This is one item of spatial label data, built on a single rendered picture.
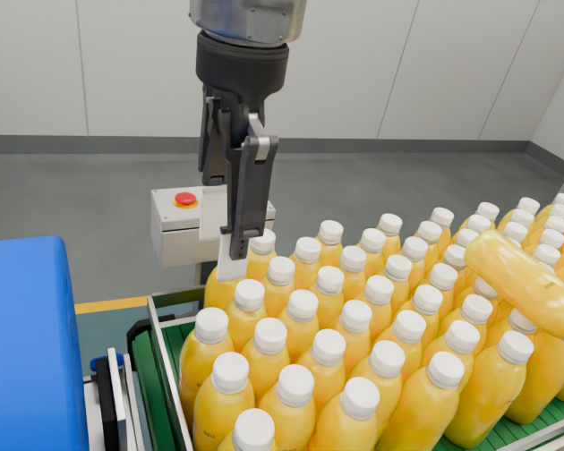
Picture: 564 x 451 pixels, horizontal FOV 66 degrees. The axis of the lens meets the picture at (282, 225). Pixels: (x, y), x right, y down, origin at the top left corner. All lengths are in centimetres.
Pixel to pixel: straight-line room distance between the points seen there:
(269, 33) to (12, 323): 29
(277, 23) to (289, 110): 314
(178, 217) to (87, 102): 252
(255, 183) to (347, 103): 332
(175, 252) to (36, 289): 38
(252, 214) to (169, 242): 38
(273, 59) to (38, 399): 31
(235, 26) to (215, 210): 22
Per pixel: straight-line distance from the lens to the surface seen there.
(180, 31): 311
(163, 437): 71
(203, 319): 55
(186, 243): 75
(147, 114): 324
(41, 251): 46
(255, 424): 47
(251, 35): 34
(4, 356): 40
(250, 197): 37
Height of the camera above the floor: 151
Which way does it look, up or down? 34 degrees down
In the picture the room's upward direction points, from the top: 11 degrees clockwise
